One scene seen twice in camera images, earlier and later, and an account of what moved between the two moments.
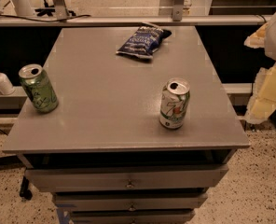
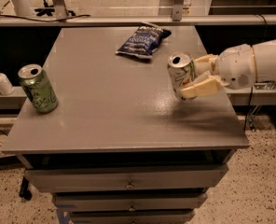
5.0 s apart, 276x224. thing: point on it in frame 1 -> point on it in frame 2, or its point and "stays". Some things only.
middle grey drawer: (129, 202) stays
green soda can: (39, 88) stays
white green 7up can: (174, 102) -> (182, 71)
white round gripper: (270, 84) -> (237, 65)
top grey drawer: (170, 177) stays
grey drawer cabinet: (103, 153) stays
